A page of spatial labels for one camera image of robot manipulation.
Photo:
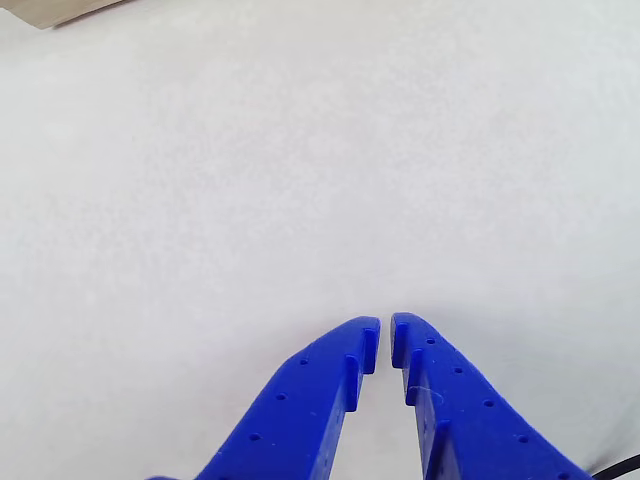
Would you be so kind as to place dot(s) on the wooden box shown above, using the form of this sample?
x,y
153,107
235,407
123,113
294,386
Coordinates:
x,y
50,10

